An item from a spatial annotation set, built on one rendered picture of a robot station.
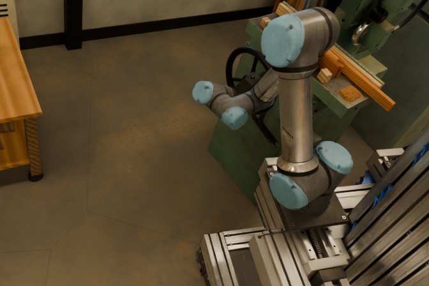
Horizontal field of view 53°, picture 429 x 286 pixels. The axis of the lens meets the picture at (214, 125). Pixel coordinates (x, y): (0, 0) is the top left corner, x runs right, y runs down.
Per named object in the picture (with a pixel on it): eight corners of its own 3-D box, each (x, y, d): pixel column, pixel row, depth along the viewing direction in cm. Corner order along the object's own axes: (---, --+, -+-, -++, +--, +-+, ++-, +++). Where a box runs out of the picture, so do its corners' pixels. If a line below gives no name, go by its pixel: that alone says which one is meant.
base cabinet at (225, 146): (205, 149, 254) (239, 56, 203) (272, 117, 286) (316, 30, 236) (255, 207, 235) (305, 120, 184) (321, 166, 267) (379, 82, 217)
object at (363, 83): (285, 24, 196) (288, 16, 193) (288, 23, 197) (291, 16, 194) (387, 111, 171) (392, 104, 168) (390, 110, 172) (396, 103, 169)
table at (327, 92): (228, 34, 190) (232, 23, 186) (275, 21, 207) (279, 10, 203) (327, 127, 164) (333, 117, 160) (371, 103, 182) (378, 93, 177)
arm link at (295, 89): (332, 198, 126) (333, 8, 104) (298, 221, 118) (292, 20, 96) (300, 184, 135) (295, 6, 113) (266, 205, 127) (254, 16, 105)
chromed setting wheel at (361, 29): (345, 45, 185) (359, 21, 176) (361, 39, 192) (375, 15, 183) (350, 50, 183) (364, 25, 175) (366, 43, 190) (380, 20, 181)
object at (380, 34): (356, 41, 189) (369, 18, 181) (365, 37, 193) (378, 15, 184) (372, 53, 185) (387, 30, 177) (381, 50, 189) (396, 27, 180)
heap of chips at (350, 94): (336, 92, 171) (338, 89, 170) (350, 85, 176) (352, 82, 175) (348, 103, 168) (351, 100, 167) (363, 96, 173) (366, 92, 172)
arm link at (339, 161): (345, 184, 137) (365, 158, 127) (317, 202, 129) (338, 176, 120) (318, 158, 142) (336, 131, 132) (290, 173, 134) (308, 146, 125)
